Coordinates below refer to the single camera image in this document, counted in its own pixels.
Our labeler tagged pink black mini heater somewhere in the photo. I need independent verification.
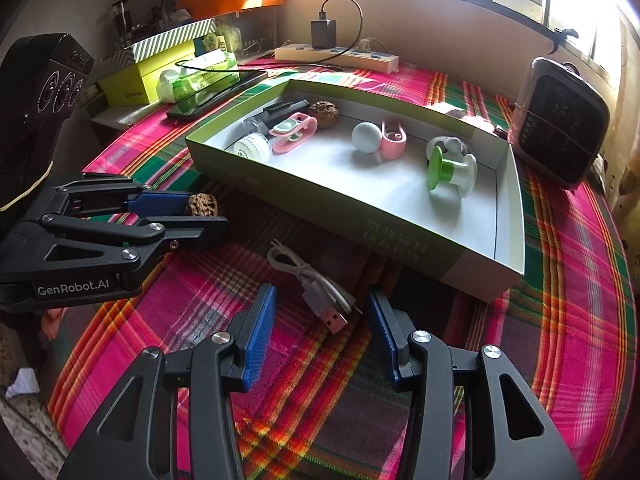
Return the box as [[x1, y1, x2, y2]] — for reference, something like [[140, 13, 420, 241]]
[[508, 58, 610, 190]]

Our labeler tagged green white suction knob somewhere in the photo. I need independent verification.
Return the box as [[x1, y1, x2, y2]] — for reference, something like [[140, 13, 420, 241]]
[[427, 146, 477, 198]]

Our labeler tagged white usb cable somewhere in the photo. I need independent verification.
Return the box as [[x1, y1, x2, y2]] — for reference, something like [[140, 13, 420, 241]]
[[266, 237, 362, 336]]

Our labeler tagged white round tape roll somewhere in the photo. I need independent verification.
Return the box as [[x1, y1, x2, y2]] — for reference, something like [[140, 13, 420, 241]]
[[233, 132, 272, 162]]

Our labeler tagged black folding knife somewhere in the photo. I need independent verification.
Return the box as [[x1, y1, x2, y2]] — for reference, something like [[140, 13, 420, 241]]
[[243, 100, 310, 134]]

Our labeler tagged black charging cable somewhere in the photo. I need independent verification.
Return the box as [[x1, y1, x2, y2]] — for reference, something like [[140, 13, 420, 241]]
[[174, 0, 365, 75]]

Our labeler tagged brown carved walnut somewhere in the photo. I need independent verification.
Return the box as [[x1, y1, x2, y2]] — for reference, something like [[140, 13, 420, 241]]
[[308, 101, 340, 129], [186, 193, 218, 217]]

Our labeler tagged striped white box lid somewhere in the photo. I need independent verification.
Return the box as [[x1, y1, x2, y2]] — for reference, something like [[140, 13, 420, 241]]
[[111, 18, 215, 67]]

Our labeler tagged white power strip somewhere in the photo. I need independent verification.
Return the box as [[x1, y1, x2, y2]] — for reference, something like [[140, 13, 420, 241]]
[[273, 44, 399, 74]]

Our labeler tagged green tissue pack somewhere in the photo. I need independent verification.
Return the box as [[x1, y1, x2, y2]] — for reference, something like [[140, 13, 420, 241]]
[[156, 50, 238, 104]]

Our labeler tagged black window latch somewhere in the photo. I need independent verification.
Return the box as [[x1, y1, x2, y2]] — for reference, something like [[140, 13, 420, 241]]
[[549, 28, 579, 55]]

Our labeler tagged pink case with green disc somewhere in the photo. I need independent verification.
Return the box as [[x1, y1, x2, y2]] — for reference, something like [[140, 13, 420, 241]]
[[269, 112, 318, 155]]

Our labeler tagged yellow green box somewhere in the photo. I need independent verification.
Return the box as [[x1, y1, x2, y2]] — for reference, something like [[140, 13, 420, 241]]
[[98, 40, 195, 106]]

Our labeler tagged black smartphone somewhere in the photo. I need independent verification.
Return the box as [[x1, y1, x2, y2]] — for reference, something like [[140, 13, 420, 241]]
[[166, 70, 268, 122]]

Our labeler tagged white panda face toy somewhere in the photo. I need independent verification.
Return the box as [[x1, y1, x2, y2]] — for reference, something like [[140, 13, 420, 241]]
[[425, 136, 471, 162]]

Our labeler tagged white round ball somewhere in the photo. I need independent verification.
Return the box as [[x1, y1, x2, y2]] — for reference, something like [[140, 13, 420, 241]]
[[352, 122, 383, 154]]

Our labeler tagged pink ear hook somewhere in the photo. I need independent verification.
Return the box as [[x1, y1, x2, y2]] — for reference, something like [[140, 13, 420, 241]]
[[380, 119, 407, 160]]

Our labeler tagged white shallow cardboard box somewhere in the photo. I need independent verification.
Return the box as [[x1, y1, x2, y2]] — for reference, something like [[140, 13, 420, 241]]
[[186, 74, 525, 301]]

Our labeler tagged black charger adapter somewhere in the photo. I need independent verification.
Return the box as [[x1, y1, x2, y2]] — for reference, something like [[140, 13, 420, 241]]
[[310, 11, 336, 50]]

